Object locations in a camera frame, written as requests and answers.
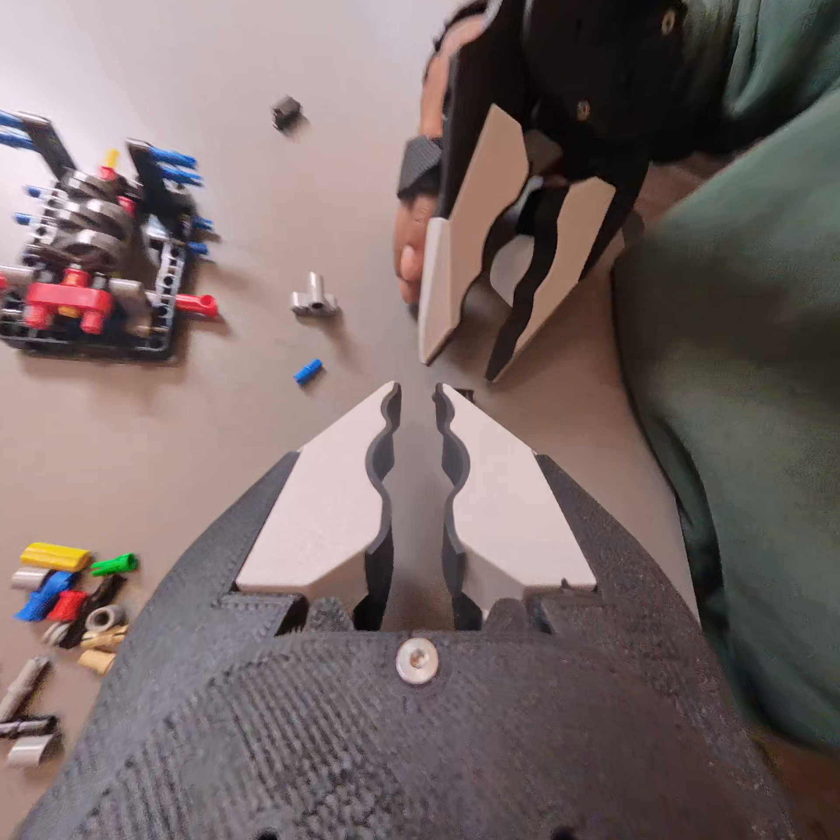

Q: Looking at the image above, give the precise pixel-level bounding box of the green garment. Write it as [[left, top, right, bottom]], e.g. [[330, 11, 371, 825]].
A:
[[610, 92, 840, 752]]

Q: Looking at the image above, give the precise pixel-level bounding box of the pile of loose lego pieces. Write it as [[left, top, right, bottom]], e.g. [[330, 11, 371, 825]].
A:
[[0, 541, 142, 769]]

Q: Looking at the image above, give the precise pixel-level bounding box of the grey lego connector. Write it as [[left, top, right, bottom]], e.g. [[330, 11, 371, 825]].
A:
[[290, 271, 341, 318]]

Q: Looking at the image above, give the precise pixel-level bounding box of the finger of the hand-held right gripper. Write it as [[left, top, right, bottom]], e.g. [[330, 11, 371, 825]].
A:
[[418, 105, 529, 366], [486, 178, 618, 383]]

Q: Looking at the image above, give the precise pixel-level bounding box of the person's right hand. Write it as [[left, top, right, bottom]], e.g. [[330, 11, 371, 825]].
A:
[[394, 16, 487, 306]]

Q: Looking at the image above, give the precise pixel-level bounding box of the person's right forearm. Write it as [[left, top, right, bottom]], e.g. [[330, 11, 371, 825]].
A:
[[686, 0, 840, 155]]

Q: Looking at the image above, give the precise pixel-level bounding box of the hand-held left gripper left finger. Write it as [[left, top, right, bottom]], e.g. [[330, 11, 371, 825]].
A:
[[236, 384, 401, 627]]

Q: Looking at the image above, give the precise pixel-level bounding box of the partly built lego model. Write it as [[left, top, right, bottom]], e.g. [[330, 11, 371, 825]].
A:
[[0, 108, 221, 362]]

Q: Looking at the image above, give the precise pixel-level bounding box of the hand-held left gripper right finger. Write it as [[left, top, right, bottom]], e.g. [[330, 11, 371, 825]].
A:
[[434, 384, 597, 624]]

